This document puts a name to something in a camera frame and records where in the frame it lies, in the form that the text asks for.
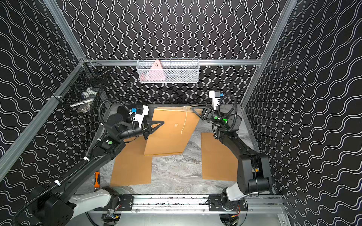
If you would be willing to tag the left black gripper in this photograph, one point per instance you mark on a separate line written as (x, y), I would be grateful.
(145, 129)

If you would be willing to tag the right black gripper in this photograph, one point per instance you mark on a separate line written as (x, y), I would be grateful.
(209, 115)

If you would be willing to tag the brown file bag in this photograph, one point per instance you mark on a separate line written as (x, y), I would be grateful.
(174, 135)
(218, 162)
(131, 166)

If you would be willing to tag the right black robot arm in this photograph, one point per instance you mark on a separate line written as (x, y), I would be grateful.
(253, 174)

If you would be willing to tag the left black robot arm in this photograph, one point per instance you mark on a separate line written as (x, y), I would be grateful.
(56, 203)

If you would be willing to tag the pink triangular board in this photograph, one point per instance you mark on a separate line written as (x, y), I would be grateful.
(155, 73)

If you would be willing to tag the white object in black basket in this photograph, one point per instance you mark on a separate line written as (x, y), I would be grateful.
(84, 105)

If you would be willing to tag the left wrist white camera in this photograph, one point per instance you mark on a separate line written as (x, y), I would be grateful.
(138, 112)

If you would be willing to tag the white wire mesh basket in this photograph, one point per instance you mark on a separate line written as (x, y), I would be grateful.
(176, 70)

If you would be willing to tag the orange handled tool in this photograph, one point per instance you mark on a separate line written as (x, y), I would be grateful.
(97, 180)

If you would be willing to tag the black wire mesh basket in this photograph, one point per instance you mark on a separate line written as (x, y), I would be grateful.
(92, 75)

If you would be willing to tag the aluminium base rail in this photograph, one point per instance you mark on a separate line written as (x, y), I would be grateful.
(191, 204)

